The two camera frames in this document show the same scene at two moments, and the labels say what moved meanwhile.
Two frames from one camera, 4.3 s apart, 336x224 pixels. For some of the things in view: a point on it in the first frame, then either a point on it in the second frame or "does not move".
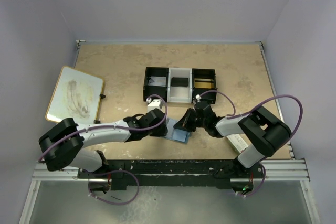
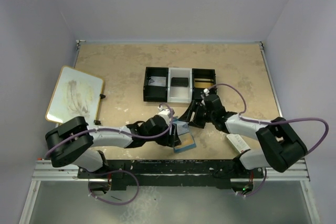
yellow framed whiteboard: [75, 95] does not move
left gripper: [163, 128] -> [172, 138]
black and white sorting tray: [177, 84] does not move
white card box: [237, 142] does not move
